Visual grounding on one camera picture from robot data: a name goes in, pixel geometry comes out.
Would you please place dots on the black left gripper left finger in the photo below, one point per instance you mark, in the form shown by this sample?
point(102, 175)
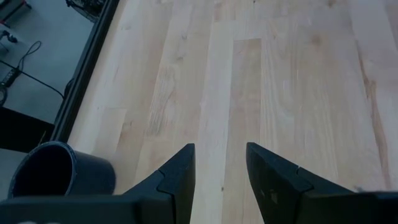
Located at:
point(178, 186)

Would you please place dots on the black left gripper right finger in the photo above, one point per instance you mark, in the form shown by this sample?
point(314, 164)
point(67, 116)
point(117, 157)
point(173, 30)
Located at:
point(273, 186)

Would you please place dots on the black mug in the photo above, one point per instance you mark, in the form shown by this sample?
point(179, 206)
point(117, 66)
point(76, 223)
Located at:
point(84, 174)

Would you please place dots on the black power strip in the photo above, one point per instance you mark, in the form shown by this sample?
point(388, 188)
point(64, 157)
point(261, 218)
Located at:
point(10, 77)

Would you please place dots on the black red floor equipment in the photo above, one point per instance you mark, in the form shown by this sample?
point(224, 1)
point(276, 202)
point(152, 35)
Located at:
point(12, 7)

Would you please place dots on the black aluminium table frame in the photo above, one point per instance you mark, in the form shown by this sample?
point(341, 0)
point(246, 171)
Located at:
point(84, 71)

